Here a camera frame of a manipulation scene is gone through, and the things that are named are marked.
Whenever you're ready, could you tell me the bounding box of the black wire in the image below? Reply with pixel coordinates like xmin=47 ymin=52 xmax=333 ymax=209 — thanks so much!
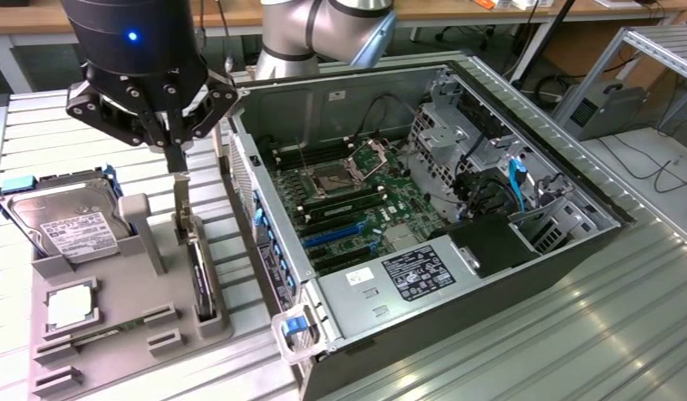
xmin=362 ymin=93 xmax=419 ymax=135

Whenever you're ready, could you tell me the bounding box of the silver CPU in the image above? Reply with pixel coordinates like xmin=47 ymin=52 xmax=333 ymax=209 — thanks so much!
xmin=46 ymin=286 xmax=98 ymax=330

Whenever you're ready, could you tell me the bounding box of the black expansion slot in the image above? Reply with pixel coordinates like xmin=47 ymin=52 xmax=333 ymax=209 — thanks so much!
xmin=308 ymin=241 xmax=374 ymax=269

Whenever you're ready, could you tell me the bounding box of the black RAM stick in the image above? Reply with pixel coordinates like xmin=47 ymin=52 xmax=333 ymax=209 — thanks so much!
xmin=303 ymin=194 xmax=385 ymax=221

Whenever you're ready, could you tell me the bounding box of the silver chipset heatsink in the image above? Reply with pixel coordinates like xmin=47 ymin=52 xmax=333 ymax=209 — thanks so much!
xmin=383 ymin=227 xmax=426 ymax=248

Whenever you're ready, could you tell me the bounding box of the CPU socket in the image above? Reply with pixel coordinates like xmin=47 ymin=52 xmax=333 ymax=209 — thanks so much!
xmin=310 ymin=164 xmax=361 ymax=198

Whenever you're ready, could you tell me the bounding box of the black table cable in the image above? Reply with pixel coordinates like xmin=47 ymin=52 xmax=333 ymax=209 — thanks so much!
xmin=597 ymin=136 xmax=687 ymax=198

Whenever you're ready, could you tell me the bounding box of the green RAM stick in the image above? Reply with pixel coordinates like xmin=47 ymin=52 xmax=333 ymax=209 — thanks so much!
xmin=44 ymin=318 xmax=148 ymax=350

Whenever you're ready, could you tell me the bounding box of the black graphics card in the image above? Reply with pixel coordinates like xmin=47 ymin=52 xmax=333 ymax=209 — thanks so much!
xmin=172 ymin=171 xmax=218 ymax=325

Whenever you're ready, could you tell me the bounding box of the silver hard disk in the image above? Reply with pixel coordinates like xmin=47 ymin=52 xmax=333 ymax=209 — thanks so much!
xmin=8 ymin=177 xmax=134 ymax=264

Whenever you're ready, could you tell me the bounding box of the grey computer tower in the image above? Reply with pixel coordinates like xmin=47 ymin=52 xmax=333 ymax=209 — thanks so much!
xmin=554 ymin=81 xmax=651 ymax=142

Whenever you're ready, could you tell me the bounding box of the black plastic shroud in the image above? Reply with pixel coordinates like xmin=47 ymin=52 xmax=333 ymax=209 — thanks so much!
xmin=446 ymin=215 xmax=545 ymax=280

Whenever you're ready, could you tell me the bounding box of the grey parts rack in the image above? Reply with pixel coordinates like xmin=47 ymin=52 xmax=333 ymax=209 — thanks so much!
xmin=28 ymin=194 xmax=235 ymax=398

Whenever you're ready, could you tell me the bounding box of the blue wire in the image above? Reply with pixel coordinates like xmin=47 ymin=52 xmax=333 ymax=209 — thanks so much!
xmin=507 ymin=156 xmax=533 ymax=214

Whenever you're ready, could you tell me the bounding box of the green motherboard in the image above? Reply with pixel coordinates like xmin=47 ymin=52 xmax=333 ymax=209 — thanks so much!
xmin=262 ymin=137 xmax=453 ymax=277

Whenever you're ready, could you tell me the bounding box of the open grey PC case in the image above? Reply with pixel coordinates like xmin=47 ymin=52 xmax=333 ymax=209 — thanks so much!
xmin=212 ymin=58 xmax=638 ymax=401

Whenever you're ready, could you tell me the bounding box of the metal disk bay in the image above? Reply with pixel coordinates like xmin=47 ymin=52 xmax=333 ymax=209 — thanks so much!
xmin=407 ymin=69 xmax=527 ymax=176

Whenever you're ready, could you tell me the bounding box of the grey cable with connector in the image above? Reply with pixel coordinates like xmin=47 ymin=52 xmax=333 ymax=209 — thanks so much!
xmin=216 ymin=0 xmax=238 ymax=73

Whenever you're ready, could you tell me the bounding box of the wooden desk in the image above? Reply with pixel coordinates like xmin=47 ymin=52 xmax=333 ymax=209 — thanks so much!
xmin=397 ymin=0 xmax=687 ymax=84
xmin=0 ymin=0 xmax=266 ymax=95

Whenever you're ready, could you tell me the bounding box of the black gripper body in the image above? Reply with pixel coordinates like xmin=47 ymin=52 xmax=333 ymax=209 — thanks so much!
xmin=62 ymin=0 xmax=211 ymax=114

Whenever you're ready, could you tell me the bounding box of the blue disk caddy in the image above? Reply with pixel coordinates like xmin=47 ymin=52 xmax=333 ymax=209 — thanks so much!
xmin=0 ymin=165 xmax=136 ymax=256

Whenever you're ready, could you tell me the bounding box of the grey power supply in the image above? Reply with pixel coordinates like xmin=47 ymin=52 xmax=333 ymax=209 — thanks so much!
xmin=315 ymin=236 xmax=483 ymax=340

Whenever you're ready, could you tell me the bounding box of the metal socket cover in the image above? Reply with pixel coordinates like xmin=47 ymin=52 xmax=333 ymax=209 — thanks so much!
xmin=347 ymin=140 xmax=391 ymax=176

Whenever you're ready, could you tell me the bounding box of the black stand pole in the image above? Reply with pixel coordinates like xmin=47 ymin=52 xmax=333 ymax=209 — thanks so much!
xmin=510 ymin=0 xmax=579 ymax=84

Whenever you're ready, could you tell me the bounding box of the aluminium frame shelf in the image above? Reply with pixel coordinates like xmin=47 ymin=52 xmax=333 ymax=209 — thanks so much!
xmin=553 ymin=23 xmax=687 ymax=131

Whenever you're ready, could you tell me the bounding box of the blue expansion slot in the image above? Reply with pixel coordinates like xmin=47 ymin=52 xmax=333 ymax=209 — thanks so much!
xmin=303 ymin=221 xmax=365 ymax=248

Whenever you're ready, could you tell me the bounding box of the perforated metal cage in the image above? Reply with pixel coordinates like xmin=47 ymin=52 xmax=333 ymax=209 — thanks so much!
xmin=507 ymin=195 xmax=623 ymax=256

